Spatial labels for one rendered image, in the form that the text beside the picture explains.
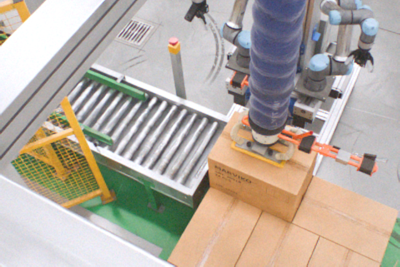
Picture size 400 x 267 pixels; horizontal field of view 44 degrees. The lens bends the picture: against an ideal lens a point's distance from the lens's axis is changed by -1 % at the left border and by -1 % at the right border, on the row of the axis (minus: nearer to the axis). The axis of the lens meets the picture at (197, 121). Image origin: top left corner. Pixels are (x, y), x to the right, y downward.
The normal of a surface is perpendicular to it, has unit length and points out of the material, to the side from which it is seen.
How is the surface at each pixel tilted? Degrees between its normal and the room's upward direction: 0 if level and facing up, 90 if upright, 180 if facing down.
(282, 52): 82
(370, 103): 0
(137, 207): 0
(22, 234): 0
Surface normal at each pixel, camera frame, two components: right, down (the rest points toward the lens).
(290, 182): -0.06, -0.57
